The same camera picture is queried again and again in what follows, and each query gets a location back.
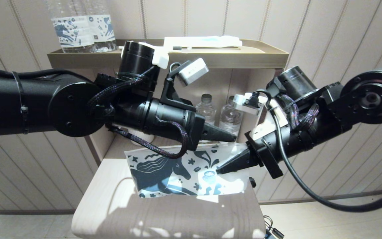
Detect white blue horse pouch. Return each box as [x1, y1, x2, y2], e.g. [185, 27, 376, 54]
[125, 141, 249, 199]

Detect small clear water bottle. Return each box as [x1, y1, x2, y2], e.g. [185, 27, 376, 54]
[219, 96, 242, 135]
[196, 94, 216, 126]

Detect white ribbed mug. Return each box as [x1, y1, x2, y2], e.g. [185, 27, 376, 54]
[131, 131, 155, 146]

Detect white toothbrush black bristles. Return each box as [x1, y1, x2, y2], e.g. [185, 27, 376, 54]
[118, 46, 192, 53]

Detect black key bundle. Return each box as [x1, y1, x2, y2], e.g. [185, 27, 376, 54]
[262, 216, 285, 239]

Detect brown open shelf cabinet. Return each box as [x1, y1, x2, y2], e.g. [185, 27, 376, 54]
[47, 39, 289, 163]

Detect white blue packet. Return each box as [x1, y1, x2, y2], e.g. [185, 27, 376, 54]
[163, 36, 243, 49]

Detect large clear water bottle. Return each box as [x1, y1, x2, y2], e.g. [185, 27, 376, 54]
[83, 0, 117, 53]
[44, 0, 96, 53]

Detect black left camera bracket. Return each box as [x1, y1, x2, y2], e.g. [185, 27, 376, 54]
[159, 70, 196, 112]

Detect white right camera bracket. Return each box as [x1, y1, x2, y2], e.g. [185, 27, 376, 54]
[249, 100, 289, 141]

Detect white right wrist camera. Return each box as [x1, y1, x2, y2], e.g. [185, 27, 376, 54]
[233, 93, 268, 116]

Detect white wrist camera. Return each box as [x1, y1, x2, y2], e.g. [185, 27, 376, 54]
[179, 58, 209, 86]
[233, 93, 268, 116]

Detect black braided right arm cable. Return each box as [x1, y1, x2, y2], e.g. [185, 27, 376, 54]
[279, 95, 321, 131]

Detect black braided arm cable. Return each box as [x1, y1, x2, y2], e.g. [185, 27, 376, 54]
[279, 95, 321, 131]
[88, 66, 155, 110]
[106, 119, 189, 159]

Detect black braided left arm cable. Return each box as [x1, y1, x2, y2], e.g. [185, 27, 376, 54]
[106, 119, 189, 159]
[88, 66, 155, 110]

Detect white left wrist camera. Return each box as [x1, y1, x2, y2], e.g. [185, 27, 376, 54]
[179, 58, 209, 86]

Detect smooth black right camera cable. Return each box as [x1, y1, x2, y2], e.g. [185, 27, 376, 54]
[254, 89, 382, 213]

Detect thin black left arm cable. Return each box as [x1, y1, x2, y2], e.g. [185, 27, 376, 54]
[0, 65, 92, 82]

